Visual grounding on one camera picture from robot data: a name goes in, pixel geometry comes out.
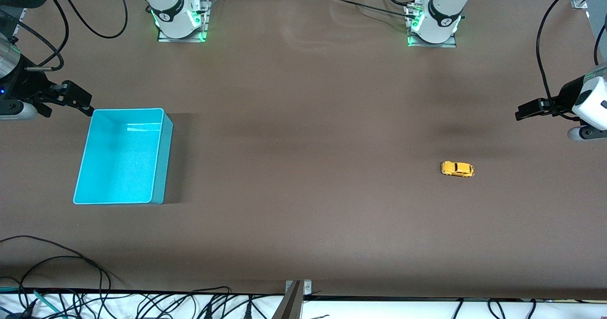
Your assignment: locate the yellow beetle toy car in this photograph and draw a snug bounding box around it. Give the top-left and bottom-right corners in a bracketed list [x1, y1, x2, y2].
[440, 161, 475, 178]

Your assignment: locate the turquoise plastic bin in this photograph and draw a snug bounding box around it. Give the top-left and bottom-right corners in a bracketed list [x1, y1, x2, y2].
[73, 108, 174, 205]

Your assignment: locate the large table cover mat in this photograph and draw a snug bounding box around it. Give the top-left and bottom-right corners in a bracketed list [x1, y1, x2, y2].
[0, 0, 607, 301]

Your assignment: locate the grey diagonal bar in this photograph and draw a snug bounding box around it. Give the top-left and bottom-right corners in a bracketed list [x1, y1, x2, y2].
[272, 281, 304, 319]

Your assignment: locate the black cable with metal plug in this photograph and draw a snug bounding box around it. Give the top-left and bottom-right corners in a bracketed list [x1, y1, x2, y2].
[17, 0, 71, 72]

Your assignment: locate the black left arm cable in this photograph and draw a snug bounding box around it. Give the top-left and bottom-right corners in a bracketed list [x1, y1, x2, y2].
[594, 23, 607, 66]
[536, 0, 599, 116]

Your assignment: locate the black looped right arm cable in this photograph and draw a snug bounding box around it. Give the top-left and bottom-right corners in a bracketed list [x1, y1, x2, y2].
[53, 0, 129, 40]

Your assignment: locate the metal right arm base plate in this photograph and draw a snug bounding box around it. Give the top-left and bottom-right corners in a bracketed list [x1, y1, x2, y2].
[157, 0, 210, 43]

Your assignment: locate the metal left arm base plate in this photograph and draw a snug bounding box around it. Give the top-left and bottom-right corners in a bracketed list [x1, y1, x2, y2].
[405, 4, 459, 48]

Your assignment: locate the long looped black cable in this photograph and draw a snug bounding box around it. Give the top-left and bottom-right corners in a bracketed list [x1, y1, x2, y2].
[0, 235, 113, 310]

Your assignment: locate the black base power cable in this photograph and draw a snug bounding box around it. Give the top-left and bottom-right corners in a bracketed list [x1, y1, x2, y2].
[339, 0, 420, 20]

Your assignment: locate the teal cable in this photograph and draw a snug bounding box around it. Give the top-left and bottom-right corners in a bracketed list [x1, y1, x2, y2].
[0, 286, 64, 319]

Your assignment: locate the metal table edge bracket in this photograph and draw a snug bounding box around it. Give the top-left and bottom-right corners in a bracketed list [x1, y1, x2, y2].
[285, 280, 313, 295]

